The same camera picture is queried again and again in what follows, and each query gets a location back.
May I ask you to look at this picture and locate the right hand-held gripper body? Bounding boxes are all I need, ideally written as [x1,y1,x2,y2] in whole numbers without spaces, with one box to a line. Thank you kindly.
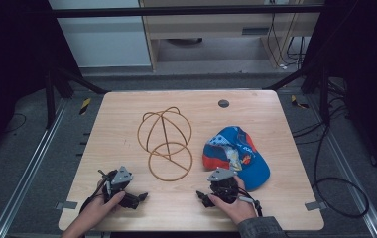
[206,167,240,204]

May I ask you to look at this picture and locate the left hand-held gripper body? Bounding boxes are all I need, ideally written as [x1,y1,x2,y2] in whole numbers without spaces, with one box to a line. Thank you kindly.
[97,166,141,210]

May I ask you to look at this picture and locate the blue and red cap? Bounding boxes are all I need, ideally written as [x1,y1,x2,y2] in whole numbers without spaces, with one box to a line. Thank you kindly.
[201,125,271,192]

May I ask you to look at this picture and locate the golden wire hat stand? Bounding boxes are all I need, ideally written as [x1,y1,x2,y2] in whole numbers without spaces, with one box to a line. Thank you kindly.
[137,106,194,182]

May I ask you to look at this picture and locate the person's right hand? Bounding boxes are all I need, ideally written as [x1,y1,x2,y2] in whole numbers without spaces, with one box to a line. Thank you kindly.
[207,175,259,226]

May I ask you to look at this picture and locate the person's left hand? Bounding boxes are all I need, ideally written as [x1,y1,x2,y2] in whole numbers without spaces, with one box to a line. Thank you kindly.
[76,191,127,229]

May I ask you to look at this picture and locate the yellow black striped tape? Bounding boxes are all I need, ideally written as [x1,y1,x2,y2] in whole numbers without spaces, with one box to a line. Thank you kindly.
[78,97,92,116]
[290,94,310,110]

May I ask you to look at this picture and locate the white cabinet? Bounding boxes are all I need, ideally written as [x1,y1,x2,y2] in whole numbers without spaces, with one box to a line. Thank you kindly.
[48,0,153,68]

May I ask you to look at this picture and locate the wooden background desk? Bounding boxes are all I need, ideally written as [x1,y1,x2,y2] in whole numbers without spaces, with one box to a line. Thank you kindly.
[139,0,326,72]

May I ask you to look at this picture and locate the black curtain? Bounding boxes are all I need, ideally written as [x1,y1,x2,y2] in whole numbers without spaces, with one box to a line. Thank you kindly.
[0,0,82,167]
[303,0,377,184]

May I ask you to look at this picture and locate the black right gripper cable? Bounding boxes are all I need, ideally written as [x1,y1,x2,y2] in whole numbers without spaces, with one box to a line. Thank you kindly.
[237,187,264,218]

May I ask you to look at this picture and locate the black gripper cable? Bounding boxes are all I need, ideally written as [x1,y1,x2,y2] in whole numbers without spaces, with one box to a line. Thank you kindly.
[237,187,264,218]
[78,169,112,214]

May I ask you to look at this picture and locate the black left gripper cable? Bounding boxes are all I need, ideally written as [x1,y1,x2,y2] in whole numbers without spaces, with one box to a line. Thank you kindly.
[78,169,112,214]

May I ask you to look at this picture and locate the grey table bracket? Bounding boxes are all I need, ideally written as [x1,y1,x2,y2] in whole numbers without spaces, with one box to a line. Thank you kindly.
[304,199,328,212]
[55,200,78,211]

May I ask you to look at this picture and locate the metal floor rail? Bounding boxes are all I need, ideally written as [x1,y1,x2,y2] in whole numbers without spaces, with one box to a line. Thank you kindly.
[308,95,377,238]
[0,98,69,238]

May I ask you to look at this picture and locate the black looped floor cable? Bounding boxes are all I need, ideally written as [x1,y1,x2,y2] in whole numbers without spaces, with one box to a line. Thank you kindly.
[291,123,370,219]

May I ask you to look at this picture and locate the black frame strut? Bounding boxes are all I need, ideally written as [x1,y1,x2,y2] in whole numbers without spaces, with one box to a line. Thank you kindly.
[44,63,110,130]
[263,60,331,125]

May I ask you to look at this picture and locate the thin black floor cable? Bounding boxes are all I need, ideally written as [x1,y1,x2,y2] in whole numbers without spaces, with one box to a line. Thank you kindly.
[3,112,28,135]

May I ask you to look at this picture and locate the hanging background cables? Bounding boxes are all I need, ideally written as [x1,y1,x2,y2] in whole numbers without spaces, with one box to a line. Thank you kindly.
[266,12,308,71]

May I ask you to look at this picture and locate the black horizontal frame bar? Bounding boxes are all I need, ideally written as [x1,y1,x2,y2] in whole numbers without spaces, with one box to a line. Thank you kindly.
[52,4,325,19]

